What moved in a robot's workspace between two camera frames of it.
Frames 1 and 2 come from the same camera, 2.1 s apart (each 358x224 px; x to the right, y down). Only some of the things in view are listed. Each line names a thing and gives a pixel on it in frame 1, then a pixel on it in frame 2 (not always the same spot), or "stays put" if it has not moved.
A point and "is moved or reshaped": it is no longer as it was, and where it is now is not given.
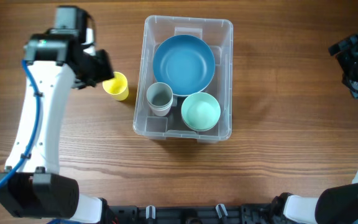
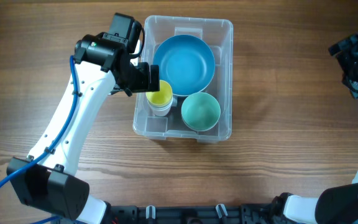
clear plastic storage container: (219, 32) stays put
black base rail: (264, 213) stays put
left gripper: (106, 73) to (144, 82)
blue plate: (186, 62) stays put
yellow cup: (117, 86) is moved or reshaped
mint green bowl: (201, 111) stays put
